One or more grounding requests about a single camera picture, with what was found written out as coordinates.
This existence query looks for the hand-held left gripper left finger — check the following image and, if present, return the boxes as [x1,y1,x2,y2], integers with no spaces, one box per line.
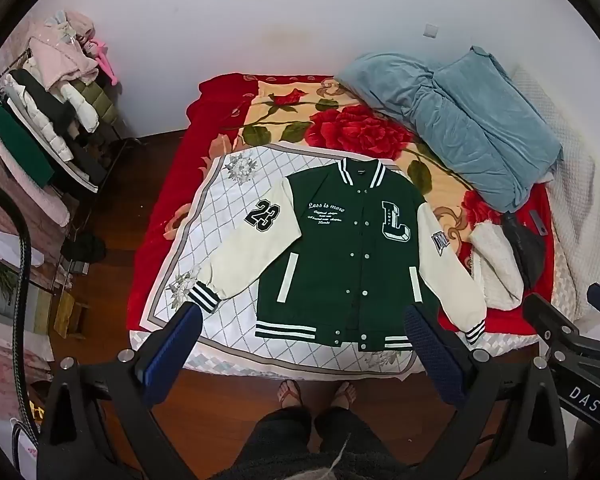
[36,301,203,480]

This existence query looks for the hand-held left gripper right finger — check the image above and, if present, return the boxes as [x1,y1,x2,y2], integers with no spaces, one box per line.
[402,304,576,480]

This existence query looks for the green and cream varsity jacket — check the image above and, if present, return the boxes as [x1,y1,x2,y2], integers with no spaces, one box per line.
[185,157,488,353]

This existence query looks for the black metal clothes rack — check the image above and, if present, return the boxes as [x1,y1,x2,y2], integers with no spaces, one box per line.
[50,120,146,291]

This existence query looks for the row of hanging clothes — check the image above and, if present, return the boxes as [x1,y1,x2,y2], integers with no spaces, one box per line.
[0,10,126,226]

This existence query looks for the white fleece cloth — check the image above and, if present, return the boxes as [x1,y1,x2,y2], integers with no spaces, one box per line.
[467,220,526,311]

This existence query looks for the dark grey cloth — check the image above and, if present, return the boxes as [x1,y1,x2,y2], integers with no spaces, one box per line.
[500,212,548,286]

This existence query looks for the person's right foot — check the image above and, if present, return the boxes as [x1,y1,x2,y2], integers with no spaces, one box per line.
[332,382,357,411]

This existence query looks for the person's foot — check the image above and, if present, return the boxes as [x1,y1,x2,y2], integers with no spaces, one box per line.
[277,380,302,409]
[332,382,357,411]

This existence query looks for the small wooden stool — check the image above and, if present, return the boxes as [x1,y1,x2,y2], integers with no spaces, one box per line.
[54,290,91,338]

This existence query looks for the person's left foot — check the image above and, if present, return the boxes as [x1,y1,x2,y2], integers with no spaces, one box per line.
[277,380,302,409]

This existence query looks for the black cloth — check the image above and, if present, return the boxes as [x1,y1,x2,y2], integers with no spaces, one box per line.
[60,232,107,263]

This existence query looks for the white diamond pattern floral cloth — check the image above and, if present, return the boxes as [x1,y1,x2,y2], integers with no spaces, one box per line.
[130,142,538,381]

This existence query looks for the person's dark trousers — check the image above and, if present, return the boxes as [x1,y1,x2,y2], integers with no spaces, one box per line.
[240,406,396,480]

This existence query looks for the green potted plant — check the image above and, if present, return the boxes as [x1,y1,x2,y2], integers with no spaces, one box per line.
[0,255,21,311]

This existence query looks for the blue velvet quilt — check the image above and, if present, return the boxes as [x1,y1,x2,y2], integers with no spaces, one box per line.
[335,46,563,213]

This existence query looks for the red rose print blanket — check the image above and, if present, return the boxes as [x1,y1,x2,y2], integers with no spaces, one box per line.
[127,72,556,341]

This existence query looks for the pink plastic hanger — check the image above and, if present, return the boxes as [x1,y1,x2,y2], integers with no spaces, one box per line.
[87,37,121,87]

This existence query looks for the black cable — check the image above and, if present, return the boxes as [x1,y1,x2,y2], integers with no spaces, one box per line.
[0,181,35,441]

